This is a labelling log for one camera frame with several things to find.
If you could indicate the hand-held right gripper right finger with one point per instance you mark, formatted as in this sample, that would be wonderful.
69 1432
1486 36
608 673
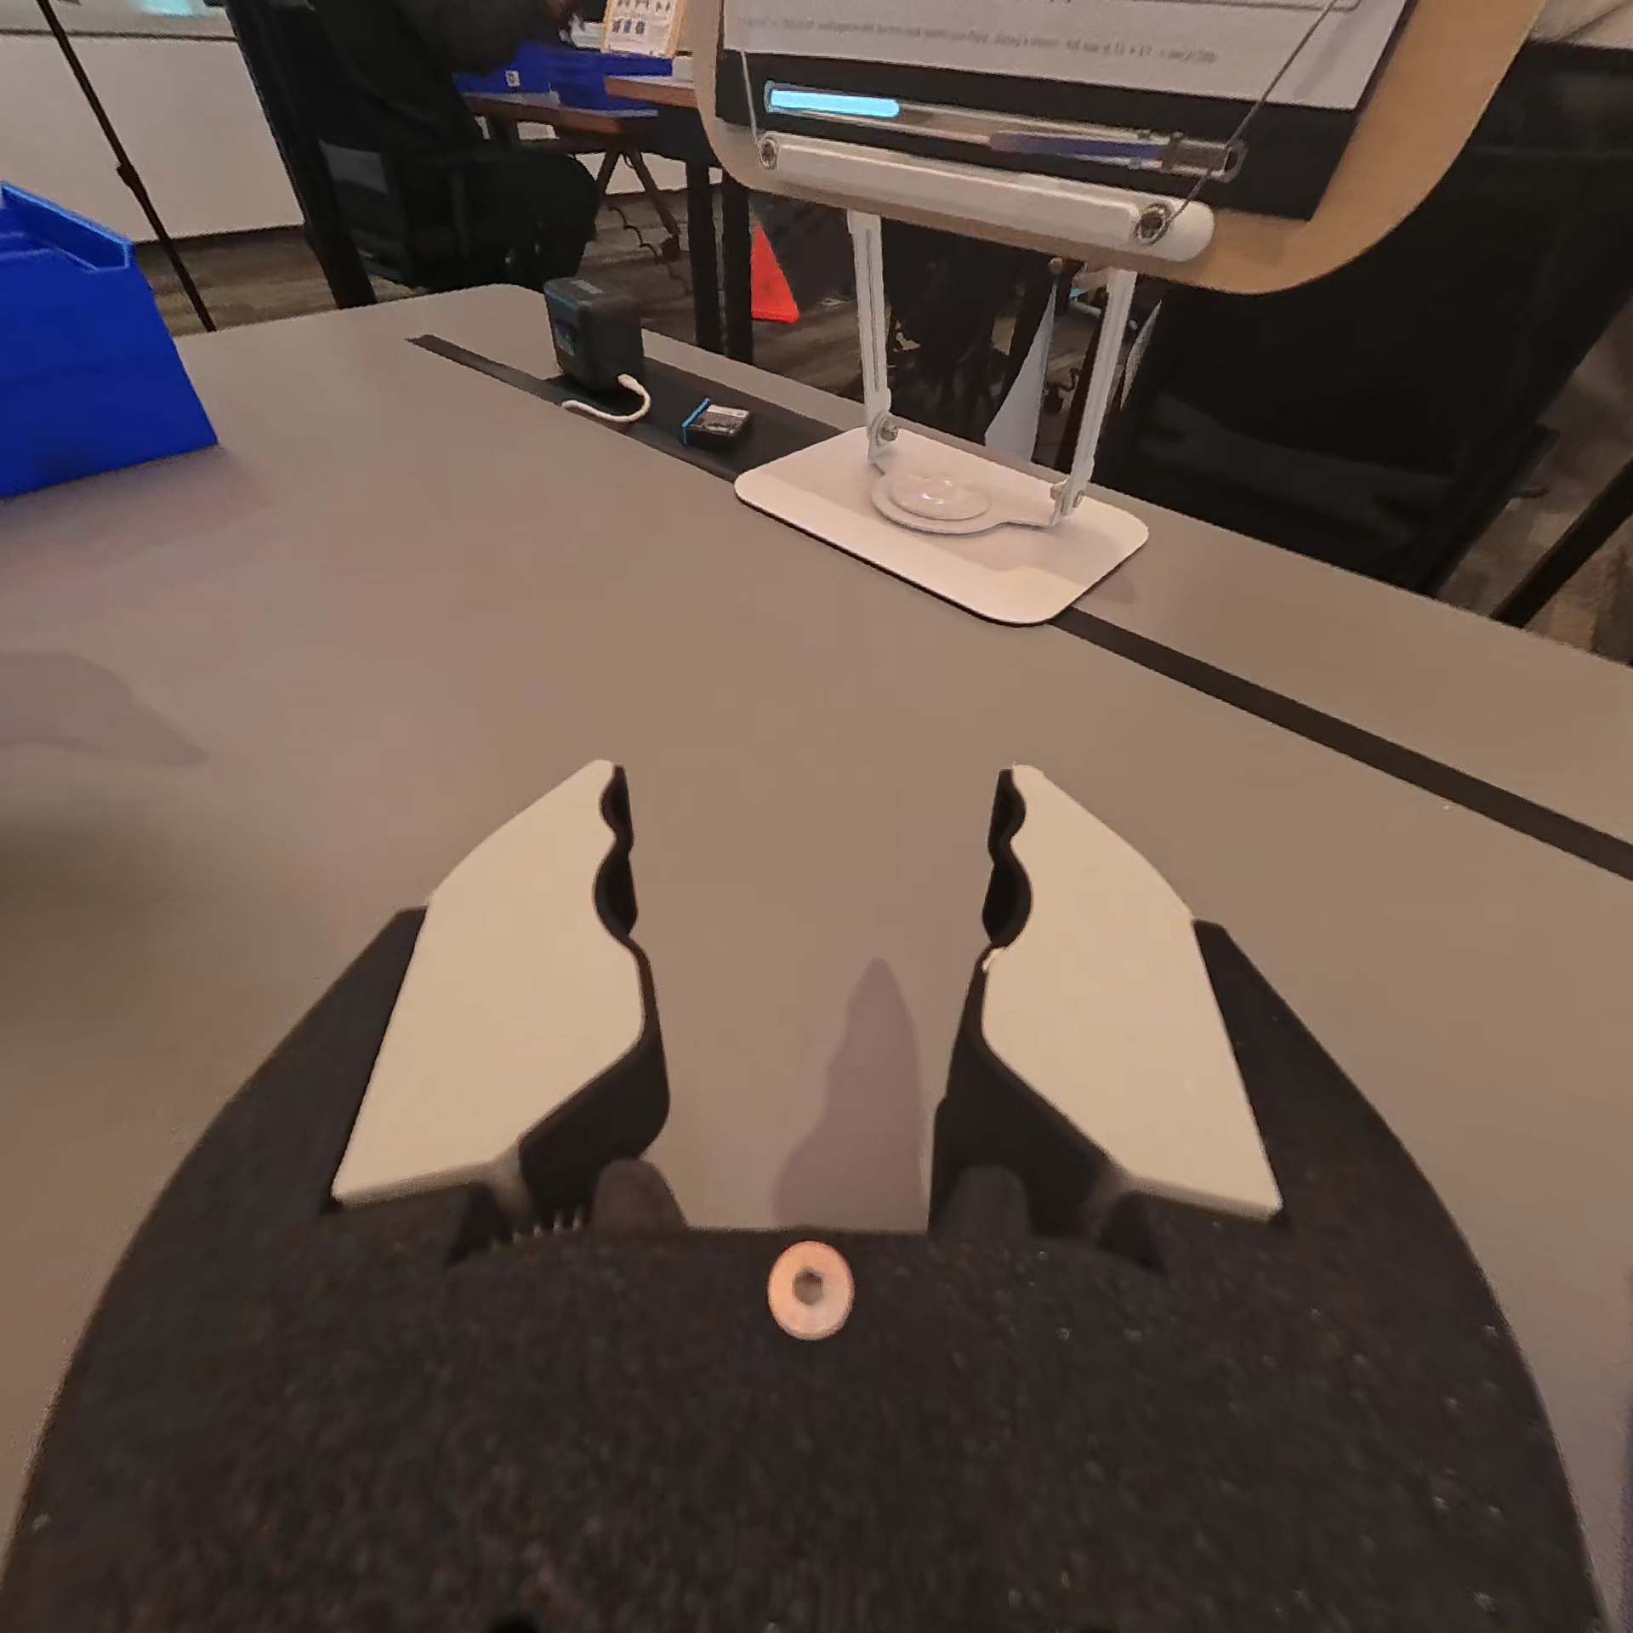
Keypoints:
1111 1022

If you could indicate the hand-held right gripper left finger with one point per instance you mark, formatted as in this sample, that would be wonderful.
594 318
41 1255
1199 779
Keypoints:
511 994

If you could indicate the blue plastic bin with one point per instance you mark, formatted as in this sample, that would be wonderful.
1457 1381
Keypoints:
493 86
90 371
582 70

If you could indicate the small black battery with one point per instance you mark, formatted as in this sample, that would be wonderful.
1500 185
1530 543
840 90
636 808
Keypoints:
720 424

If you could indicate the black charging box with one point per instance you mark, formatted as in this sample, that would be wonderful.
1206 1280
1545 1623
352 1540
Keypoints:
590 336

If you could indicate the orange traffic cone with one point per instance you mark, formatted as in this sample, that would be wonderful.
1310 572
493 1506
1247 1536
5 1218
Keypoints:
773 289

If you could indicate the black office chair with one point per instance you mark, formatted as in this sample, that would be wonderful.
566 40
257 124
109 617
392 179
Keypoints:
370 205

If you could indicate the white stand with instruction board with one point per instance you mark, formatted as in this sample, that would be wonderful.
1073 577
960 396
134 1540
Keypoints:
1378 262

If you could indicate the black tablet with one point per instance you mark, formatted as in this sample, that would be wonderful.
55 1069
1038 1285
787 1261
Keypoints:
1277 191

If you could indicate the wooden table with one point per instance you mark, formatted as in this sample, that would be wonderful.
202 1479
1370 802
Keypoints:
652 90
576 118

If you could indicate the silver light bar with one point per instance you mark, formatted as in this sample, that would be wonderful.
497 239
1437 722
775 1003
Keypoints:
970 123

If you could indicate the black tripod stand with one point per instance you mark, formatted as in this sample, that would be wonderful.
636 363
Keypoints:
124 165

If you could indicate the printed sign card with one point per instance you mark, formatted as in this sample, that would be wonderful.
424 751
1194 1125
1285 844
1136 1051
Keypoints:
645 25

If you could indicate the white instruction sheet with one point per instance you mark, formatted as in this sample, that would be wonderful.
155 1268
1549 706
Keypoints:
1022 40

